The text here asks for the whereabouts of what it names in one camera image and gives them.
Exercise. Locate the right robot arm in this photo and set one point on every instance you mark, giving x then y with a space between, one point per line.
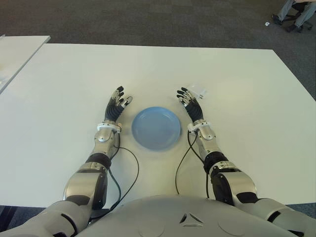
232 182

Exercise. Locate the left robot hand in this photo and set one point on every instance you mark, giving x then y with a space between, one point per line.
113 111

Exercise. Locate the white charger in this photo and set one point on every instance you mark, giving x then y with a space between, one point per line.
201 91

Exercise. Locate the seated person in grey trousers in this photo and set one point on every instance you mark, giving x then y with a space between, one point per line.
286 10

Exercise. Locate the black office chair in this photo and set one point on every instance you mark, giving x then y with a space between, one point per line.
289 17

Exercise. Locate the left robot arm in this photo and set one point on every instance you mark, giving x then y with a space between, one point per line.
84 182

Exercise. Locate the blue plate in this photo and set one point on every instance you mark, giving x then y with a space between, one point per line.
155 128

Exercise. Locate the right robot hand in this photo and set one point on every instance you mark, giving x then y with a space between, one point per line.
195 109

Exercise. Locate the white side table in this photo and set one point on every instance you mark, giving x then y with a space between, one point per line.
19 51

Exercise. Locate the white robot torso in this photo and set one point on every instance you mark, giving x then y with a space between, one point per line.
172 217

